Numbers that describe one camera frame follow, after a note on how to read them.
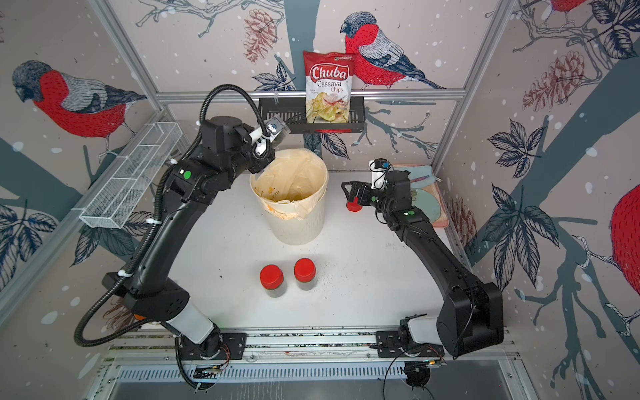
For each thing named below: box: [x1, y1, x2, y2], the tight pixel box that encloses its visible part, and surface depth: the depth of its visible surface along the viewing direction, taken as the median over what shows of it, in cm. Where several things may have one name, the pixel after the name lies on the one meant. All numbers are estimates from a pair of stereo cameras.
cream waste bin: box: [250, 148, 330, 246], surface depth 90 cm
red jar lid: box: [345, 196, 363, 213], surface depth 109 cm
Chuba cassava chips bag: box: [303, 50, 357, 124], surface depth 87 cm
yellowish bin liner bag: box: [250, 148, 330, 220], surface depth 90 cm
